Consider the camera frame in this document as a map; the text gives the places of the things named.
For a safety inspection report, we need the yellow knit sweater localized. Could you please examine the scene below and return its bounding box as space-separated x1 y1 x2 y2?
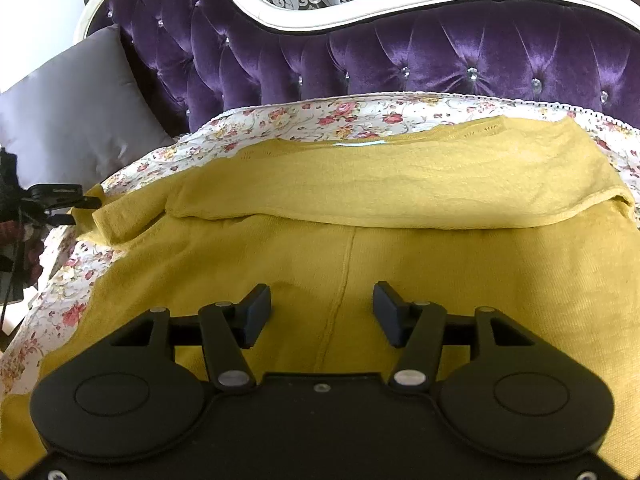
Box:
0 116 640 461

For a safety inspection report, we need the floral bedsheet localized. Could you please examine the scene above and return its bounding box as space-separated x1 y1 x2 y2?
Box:
0 91 640 396

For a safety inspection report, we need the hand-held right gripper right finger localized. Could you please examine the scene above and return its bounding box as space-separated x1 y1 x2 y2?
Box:
373 281 535 394

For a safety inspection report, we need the grey pillow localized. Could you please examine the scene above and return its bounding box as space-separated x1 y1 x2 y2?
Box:
0 24 176 196

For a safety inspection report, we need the person's left forearm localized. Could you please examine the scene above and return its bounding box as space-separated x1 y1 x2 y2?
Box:
0 219 47 288

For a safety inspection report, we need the purple tufted headboard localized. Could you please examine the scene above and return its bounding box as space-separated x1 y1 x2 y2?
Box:
75 0 640 133

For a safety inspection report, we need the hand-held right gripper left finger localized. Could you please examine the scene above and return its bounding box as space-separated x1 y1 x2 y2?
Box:
111 284 272 392

